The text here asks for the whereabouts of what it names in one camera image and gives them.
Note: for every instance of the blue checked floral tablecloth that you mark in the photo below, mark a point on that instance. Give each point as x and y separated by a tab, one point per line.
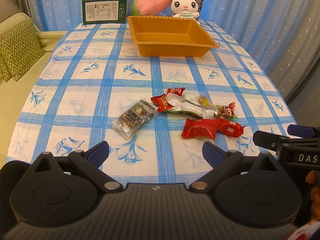
96	73

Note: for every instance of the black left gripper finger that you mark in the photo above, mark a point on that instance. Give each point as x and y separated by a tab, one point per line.
224	166
87	166

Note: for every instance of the white bunny plush toy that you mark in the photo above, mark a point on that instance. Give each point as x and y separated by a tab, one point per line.
186	9

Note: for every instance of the blue star curtain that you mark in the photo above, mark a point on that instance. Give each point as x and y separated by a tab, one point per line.
281	35

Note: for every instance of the person's right hand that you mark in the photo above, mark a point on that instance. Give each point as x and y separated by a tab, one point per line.
314	195

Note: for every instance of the clear dark snack packet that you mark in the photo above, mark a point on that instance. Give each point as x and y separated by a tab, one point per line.
133	118

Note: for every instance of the white green snack bag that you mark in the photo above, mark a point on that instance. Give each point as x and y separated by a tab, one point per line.
182	105

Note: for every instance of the pink starfish plush toy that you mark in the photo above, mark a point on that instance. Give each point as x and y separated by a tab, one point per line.
149	7

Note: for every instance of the small red candy top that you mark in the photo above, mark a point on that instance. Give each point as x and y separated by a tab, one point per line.
177	91

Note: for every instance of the large red snack packet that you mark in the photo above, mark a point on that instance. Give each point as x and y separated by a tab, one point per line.
202	128

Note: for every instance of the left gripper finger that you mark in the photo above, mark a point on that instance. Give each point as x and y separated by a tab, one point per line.
267	140
303	131

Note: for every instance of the green printed carton box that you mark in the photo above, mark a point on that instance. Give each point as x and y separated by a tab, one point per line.
105	11

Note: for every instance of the pale green sofa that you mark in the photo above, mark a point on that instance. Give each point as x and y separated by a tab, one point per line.
14	93

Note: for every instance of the small red candy packet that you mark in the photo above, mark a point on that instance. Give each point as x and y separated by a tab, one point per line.
161	102

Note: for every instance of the orange plastic tray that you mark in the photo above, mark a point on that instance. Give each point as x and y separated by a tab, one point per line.
169	36

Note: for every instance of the clear brown candy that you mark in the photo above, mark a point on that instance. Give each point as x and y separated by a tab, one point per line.
204	101

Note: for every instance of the red gold foil candy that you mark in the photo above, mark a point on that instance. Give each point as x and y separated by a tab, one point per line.
227	111

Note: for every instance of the green chevron cushion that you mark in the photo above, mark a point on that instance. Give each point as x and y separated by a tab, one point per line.
20	50

